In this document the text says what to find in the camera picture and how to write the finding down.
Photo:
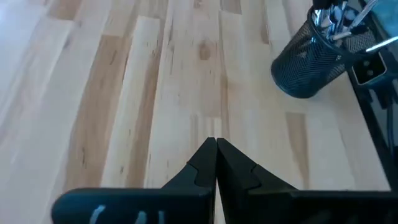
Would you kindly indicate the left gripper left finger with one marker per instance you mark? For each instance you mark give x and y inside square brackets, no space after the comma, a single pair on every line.
[203,174]

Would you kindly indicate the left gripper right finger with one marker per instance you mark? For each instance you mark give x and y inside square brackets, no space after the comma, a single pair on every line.
[233,180]

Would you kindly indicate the black mesh pencil cup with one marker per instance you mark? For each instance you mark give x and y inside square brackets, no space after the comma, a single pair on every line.
[304,68]

